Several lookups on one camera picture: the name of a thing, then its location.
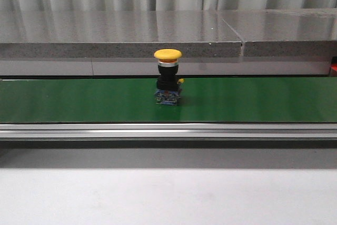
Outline white cabinet front panel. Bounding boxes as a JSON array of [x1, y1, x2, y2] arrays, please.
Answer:
[[1, 57, 331, 76]]

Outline grey stone countertop slab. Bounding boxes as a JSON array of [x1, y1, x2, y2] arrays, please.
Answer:
[[1, 11, 241, 58]]

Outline green conveyor belt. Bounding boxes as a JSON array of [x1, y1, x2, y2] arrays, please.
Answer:
[[1, 77, 336, 123]]

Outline red object at right edge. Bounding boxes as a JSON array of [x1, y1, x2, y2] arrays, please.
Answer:
[[329, 63, 337, 77]]

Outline aluminium conveyor side rail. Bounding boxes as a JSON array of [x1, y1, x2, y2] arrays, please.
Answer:
[[1, 123, 336, 141]]

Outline grey stone slab right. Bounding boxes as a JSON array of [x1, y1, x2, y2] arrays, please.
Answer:
[[217, 8, 336, 61]]

